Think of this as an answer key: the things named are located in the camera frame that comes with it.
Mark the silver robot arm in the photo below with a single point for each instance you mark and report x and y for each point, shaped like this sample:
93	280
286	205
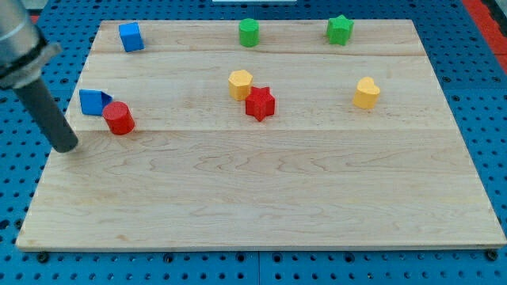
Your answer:
24	49

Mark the light wooden board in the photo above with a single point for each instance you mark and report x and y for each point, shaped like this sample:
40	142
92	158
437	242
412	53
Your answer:
198	174

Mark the red star block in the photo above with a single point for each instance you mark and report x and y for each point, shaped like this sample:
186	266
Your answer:
260	103

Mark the yellow hexagon block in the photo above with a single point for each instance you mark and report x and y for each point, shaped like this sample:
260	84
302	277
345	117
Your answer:
240	82

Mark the green cylinder block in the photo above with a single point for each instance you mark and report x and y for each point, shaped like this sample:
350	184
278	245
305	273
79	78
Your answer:
249	30

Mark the yellow heart block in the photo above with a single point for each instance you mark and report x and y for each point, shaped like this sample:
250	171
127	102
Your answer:
367	93

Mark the red cylinder block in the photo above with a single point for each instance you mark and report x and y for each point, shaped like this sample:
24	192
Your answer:
118	117

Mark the green star block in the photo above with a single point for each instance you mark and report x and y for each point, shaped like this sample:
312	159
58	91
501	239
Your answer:
339	30

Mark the blue cube block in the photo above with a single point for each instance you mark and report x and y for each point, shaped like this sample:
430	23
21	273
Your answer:
130	36

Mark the blue triangular prism block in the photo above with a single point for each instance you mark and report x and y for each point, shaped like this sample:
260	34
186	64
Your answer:
92	101

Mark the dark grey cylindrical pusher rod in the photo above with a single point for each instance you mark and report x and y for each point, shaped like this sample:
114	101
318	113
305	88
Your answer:
40	104

